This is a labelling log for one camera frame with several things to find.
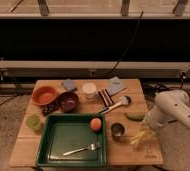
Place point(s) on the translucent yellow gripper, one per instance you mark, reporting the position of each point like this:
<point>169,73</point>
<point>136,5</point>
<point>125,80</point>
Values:
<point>146,131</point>

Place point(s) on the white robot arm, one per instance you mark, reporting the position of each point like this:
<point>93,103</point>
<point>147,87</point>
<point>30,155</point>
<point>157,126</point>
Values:
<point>167,103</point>

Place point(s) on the green plastic tray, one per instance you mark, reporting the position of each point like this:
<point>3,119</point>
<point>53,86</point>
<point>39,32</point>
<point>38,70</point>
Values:
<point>67,132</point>

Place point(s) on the green chili pepper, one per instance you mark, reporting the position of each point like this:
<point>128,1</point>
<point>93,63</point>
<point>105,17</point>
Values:
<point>136,118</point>

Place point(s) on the small metal cup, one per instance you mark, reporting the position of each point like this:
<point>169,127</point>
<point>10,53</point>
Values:
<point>117,131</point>

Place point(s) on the white dish brush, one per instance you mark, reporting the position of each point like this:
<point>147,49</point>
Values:
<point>123,101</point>

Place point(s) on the orange ball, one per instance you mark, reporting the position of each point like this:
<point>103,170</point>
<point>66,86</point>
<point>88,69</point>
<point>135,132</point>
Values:
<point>96,124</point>

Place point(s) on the striped brown sponge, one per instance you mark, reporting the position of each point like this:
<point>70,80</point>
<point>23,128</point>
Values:
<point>106,98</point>

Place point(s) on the silver fork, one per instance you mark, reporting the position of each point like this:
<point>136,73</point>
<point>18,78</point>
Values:
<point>90,147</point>

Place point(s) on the grey folded cloth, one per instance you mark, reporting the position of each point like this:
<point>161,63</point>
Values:
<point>115,86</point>

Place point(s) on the white plastic cup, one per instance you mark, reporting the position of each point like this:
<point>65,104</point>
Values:
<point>89,90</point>

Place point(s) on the dark red bowl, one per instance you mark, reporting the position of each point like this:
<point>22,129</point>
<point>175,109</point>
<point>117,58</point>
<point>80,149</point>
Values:
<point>68,101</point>

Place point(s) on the small blue cloth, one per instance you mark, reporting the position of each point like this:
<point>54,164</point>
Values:
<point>69,85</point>

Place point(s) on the bunch of dark grapes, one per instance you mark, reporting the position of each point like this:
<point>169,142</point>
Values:
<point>48,109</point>

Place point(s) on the orange bowl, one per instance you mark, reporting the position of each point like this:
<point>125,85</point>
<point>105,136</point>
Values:
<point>44,95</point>

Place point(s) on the green plastic cup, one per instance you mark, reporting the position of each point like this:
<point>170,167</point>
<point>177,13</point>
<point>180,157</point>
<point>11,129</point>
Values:
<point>34,123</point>

